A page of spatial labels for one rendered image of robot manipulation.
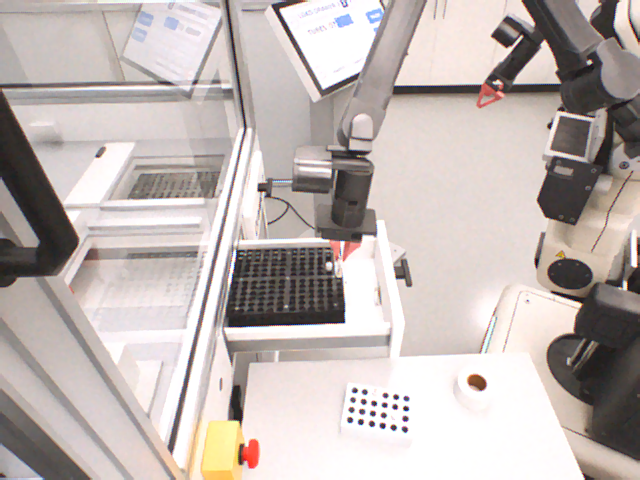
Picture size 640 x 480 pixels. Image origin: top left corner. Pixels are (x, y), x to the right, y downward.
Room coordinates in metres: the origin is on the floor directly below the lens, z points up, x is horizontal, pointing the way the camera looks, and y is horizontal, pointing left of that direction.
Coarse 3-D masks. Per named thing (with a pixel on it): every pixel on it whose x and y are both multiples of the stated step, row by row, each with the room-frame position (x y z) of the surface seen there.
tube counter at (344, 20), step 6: (348, 12) 1.65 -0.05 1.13; (354, 12) 1.67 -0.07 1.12; (360, 12) 1.69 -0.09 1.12; (330, 18) 1.58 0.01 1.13; (336, 18) 1.60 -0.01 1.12; (342, 18) 1.61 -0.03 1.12; (348, 18) 1.63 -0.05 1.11; (354, 18) 1.65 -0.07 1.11; (360, 18) 1.67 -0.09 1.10; (330, 24) 1.56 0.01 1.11; (336, 24) 1.58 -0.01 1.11; (342, 24) 1.60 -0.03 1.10; (348, 24) 1.61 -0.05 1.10; (336, 30) 1.56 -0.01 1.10
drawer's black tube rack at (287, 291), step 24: (240, 264) 0.63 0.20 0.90; (264, 264) 0.64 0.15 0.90; (288, 264) 0.63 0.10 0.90; (312, 264) 0.67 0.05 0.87; (240, 288) 0.57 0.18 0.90; (264, 288) 0.59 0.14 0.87; (288, 288) 0.57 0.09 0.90; (312, 288) 0.57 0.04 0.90; (240, 312) 0.53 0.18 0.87; (264, 312) 0.51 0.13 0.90; (288, 312) 0.51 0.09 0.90; (312, 312) 0.51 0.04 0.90
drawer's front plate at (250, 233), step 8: (256, 152) 1.04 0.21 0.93; (256, 160) 1.00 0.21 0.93; (256, 168) 0.96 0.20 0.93; (256, 176) 0.92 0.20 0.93; (256, 184) 0.90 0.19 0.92; (248, 192) 0.85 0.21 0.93; (256, 192) 0.88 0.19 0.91; (248, 200) 0.82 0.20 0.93; (256, 200) 0.86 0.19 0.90; (248, 208) 0.79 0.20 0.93; (256, 208) 0.85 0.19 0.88; (248, 216) 0.76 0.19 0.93; (256, 216) 0.83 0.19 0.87; (248, 224) 0.76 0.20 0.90; (248, 232) 0.76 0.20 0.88; (256, 232) 0.80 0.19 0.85
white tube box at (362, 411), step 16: (352, 384) 0.42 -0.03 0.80; (352, 400) 0.40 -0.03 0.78; (368, 400) 0.39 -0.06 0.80; (384, 400) 0.39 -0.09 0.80; (400, 400) 0.39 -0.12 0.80; (352, 416) 0.36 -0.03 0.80; (368, 416) 0.36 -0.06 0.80; (384, 416) 0.37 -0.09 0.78; (400, 416) 0.36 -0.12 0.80; (352, 432) 0.34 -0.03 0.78; (368, 432) 0.33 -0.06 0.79; (384, 432) 0.33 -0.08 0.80; (400, 432) 0.33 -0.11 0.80
